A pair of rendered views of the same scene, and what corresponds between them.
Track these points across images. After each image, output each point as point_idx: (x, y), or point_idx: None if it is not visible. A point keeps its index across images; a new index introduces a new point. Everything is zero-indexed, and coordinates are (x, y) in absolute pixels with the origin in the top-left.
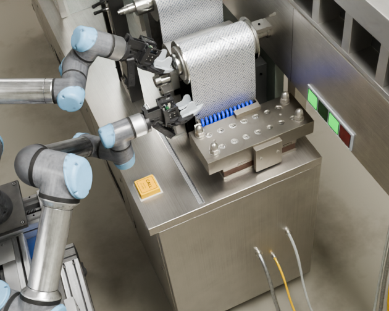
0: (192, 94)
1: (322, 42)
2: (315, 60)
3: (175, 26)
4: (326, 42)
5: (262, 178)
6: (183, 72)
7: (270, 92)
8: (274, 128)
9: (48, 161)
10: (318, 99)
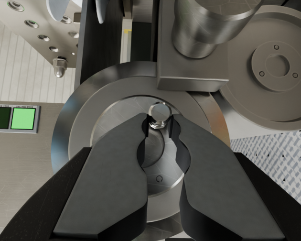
0: (80, 39)
1: (4, 217)
2: (19, 181)
3: (297, 159)
4: None
5: None
6: (90, 135)
7: (142, 45)
8: (41, 40)
9: None
10: (7, 129)
